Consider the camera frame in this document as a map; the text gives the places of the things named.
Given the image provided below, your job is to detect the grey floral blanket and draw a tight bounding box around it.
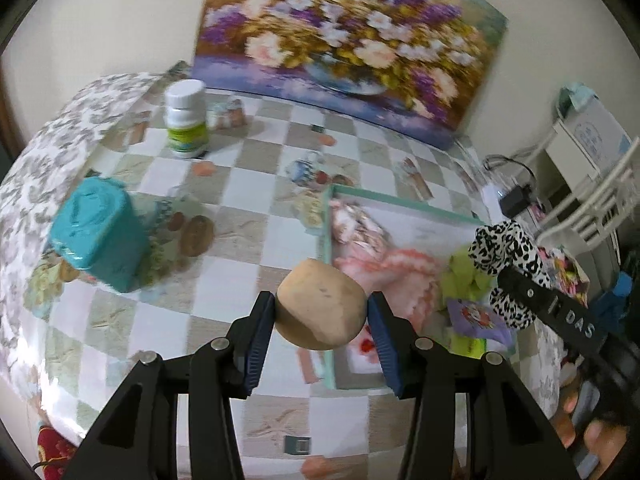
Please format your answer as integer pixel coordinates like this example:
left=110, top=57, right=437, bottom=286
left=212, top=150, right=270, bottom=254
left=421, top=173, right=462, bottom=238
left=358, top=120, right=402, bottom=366
left=0, top=72, right=166, bottom=413

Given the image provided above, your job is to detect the white rack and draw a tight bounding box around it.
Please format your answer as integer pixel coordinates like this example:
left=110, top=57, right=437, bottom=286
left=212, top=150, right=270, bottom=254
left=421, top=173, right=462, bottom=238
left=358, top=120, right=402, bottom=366
left=530, top=137, right=640, bottom=261

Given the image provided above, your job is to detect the purple cartoon pouch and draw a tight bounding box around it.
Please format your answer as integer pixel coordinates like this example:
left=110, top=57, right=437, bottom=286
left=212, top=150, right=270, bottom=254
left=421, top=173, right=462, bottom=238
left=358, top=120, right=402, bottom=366
left=445, top=297, right=516, bottom=346

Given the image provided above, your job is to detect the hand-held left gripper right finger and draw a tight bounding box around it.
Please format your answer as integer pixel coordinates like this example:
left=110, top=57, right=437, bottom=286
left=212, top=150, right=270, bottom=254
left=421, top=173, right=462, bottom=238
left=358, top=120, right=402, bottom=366
left=367, top=292, right=578, bottom=480

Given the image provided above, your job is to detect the white box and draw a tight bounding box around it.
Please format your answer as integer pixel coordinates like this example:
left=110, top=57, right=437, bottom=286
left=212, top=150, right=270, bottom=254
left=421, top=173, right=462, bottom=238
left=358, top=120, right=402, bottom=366
left=545, top=95, right=633, bottom=178

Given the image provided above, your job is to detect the pink floral scrunchie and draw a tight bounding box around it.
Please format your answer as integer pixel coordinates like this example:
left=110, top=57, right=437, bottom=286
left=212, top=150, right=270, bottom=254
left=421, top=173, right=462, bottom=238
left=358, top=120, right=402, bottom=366
left=327, top=199, right=393, bottom=261

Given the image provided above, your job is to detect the colourful packet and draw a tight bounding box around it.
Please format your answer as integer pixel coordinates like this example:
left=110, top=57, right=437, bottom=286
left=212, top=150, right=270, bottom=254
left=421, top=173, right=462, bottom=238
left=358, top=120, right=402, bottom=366
left=535, top=245, right=591, bottom=306

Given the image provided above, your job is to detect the cow print scrunchie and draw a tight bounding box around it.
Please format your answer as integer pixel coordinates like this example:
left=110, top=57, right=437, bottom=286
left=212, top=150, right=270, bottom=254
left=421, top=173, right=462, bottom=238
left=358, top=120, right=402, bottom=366
left=467, top=220, right=553, bottom=331

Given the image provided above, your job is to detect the tan round potato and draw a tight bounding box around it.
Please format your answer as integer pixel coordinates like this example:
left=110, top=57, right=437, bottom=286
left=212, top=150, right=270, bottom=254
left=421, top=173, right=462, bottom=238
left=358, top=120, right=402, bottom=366
left=275, top=258, right=367, bottom=352

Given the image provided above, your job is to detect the blue item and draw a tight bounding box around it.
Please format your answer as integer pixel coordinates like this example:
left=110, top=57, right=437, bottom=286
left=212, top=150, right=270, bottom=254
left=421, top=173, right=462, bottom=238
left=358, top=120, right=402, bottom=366
left=597, top=272, right=638, bottom=321

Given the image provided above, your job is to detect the white tray green rim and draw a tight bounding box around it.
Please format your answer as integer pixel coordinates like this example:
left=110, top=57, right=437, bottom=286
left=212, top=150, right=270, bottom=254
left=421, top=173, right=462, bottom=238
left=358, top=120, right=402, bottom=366
left=315, top=183, right=506, bottom=390

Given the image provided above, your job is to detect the black charger cable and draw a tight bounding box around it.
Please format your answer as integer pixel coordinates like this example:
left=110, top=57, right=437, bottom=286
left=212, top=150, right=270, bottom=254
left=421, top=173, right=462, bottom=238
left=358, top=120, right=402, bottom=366
left=482, top=155, right=536, bottom=186

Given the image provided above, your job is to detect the flower painting canvas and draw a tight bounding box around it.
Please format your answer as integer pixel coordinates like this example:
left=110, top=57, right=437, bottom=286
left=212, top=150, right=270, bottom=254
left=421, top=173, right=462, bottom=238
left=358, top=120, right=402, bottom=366
left=192, top=0, right=510, bottom=150

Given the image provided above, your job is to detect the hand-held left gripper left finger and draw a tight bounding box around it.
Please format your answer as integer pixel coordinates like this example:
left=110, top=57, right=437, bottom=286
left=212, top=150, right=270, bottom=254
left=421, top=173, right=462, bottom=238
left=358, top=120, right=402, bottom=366
left=67, top=291, right=277, bottom=480

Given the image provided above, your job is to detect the teal item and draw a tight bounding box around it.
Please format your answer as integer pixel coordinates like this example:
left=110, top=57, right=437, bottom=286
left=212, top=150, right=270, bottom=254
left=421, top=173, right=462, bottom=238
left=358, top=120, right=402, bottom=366
left=557, top=81, right=598, bottom=116

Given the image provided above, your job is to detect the black charger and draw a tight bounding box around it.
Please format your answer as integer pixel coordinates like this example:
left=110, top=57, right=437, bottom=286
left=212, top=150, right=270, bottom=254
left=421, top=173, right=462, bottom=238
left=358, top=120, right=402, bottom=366
left=500, top=185, right=533, bottom=216

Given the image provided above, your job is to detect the teal plastic box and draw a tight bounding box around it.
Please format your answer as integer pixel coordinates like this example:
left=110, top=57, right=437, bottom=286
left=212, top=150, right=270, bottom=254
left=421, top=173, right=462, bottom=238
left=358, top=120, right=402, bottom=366
left=49, top=176, right=150, bottom=293

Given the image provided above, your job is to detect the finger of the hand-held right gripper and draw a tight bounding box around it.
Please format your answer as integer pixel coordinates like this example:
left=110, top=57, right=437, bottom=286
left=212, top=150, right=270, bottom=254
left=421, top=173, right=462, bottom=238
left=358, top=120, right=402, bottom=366
left=499, top=266, right=608, bottom=358

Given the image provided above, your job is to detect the green cloth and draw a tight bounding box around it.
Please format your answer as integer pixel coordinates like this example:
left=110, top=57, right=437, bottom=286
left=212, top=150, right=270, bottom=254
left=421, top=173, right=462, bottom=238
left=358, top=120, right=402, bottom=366
left=439, top=252, right=496, bottom=311

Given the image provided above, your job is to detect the white bottle green label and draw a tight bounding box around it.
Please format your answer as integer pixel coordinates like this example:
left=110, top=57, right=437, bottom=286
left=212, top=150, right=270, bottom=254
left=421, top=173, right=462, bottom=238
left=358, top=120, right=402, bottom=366
left=165, top=80, right=210, bottom=159

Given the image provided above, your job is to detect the green tissue pack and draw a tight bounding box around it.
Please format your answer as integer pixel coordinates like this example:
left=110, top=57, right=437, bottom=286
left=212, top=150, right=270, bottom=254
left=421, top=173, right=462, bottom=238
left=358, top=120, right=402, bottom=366
left=450, top=332, right=488, bottom=356

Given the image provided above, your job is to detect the red floral cloth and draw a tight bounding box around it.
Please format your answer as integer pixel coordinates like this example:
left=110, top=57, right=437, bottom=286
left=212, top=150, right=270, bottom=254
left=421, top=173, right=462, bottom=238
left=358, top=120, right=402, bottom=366
left=35, top=422, right=81, bottom=480

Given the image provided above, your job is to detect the pink fluffy cloth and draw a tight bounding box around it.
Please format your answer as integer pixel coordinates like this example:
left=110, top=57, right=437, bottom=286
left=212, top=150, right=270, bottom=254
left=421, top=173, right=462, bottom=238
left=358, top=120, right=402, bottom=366
left=332, top=246, right=443, bottom=323

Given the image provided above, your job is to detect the person's right hand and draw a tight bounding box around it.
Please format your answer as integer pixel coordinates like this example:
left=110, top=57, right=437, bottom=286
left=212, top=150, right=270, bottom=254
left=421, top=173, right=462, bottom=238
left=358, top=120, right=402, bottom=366
left=560, top=387, right=628, bottom=468

